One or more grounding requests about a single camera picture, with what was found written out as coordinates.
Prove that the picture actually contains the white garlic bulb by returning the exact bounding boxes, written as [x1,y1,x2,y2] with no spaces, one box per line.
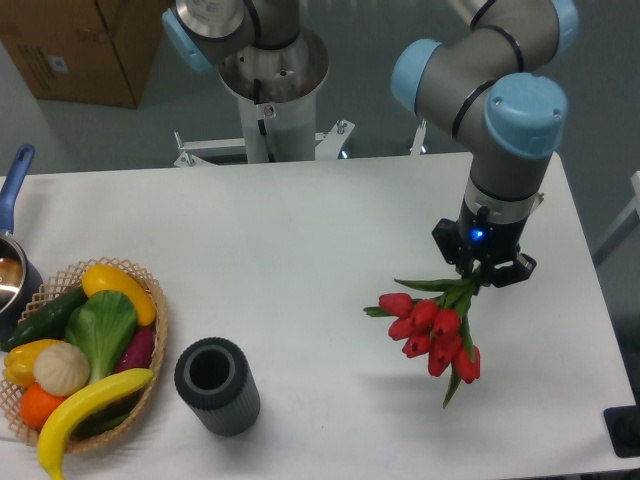
[33,342,90,397]

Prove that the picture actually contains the orange fruit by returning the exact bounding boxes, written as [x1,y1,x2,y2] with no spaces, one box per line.
[20,383,66,430]

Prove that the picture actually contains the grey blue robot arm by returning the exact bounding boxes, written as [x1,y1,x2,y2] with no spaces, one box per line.
[162,1,579,287]

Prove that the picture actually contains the dark grey ribbed vase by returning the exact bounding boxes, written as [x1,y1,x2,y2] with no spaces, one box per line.
[174,337,261,437]

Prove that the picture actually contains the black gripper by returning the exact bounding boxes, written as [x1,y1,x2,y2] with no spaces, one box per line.
[432,195,538,287]

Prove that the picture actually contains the yellow bell pepper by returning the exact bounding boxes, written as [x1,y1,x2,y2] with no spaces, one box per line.
[3,339,61,388]

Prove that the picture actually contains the black device at edge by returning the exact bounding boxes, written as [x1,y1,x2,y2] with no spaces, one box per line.
[603,405,639,458]

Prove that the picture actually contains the yellow banana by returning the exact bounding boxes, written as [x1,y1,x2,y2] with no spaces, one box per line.
[37,368,155,480]

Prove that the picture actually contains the purple sweet potato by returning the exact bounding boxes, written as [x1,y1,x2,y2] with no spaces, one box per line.
[113,326,155,373]

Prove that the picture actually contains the white frame at right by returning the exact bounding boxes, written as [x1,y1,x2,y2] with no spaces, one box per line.
[592,171,639,267]

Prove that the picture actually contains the dark green cucumber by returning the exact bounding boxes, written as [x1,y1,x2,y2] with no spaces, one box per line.
[1,287,87,352]

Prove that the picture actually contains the green leafy cabbage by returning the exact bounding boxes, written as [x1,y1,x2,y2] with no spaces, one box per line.
[65,291,137,384]

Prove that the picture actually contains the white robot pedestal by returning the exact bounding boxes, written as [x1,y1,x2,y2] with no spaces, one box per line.
[174,28,355,167]

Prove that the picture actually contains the brown cardboard box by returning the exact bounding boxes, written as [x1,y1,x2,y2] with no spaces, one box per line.
[1,0,170,109]

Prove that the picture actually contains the woven wicker basket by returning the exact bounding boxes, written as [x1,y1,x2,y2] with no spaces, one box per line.
[1,257,168,453]

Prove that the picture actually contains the blue handled saucepan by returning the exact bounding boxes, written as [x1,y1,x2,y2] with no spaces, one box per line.
[1,144,42,342]

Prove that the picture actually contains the red tulip bouquet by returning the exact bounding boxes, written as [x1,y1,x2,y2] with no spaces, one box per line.
[364,275,481,408]

